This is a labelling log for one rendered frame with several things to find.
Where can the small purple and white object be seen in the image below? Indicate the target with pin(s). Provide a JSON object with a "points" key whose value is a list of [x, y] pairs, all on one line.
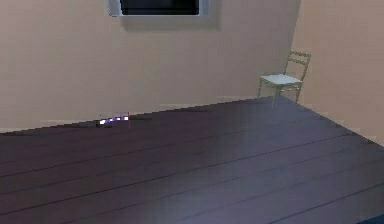
{"points": [[112, 120]]}

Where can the pale green wooden chair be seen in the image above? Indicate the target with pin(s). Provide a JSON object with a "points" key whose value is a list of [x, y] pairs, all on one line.
{"points": [[282, 80]]}

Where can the wall-mounted black television set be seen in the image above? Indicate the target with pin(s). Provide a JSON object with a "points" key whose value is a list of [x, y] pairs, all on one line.
{"points": [[159, 6]]}

